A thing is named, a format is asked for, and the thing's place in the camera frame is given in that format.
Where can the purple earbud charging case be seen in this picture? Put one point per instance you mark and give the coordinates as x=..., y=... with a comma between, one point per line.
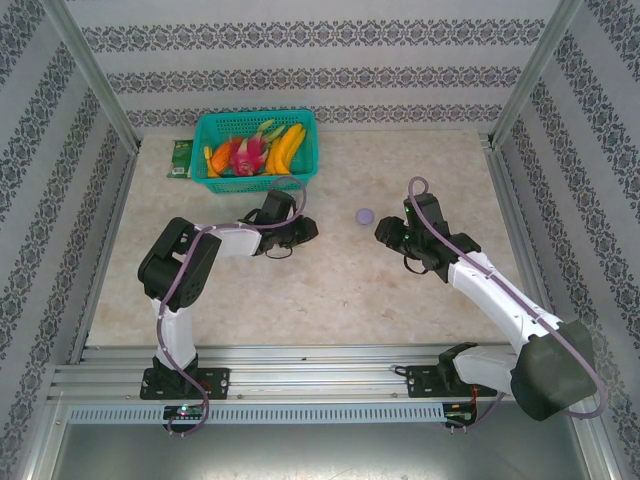
x=365, y=216

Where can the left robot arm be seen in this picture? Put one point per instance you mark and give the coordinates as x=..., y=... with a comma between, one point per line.
x=175, y=265

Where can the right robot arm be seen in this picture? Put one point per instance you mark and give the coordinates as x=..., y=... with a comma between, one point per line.
x=500, y=295

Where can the teal plastic basket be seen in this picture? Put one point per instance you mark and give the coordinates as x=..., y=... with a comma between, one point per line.
x=235, y=186

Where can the yellow banana bunch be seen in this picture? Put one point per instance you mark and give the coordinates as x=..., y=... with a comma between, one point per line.
x=285, y=150

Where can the pink dragon fruit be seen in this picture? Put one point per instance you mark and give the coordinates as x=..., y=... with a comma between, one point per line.
x=245, y=156

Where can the orange mango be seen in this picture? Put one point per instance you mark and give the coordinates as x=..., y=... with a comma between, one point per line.
x=220, y=156

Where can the small yellow fruit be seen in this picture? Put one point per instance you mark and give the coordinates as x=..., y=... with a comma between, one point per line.
x=208, y=160

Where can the green snack packet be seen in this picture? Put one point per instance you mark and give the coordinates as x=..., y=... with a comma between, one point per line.
x=180, y=159

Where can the grey sheet metal panel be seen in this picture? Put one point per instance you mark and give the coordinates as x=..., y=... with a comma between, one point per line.
x=320, y=455

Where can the aluminium side rail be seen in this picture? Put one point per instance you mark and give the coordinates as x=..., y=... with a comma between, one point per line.
x=511, y=200
x=119, y=200

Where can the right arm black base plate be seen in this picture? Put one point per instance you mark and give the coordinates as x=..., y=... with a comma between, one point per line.
x=425, y=382

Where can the aluminium mounting rail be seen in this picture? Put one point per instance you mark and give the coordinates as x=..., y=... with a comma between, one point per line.
x=320, y=372

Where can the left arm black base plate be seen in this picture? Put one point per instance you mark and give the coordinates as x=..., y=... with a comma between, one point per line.
x=215, y=384

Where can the aluminium frame post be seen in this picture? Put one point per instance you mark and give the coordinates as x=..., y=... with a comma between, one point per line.
x=532, y=75
x=92, y=75

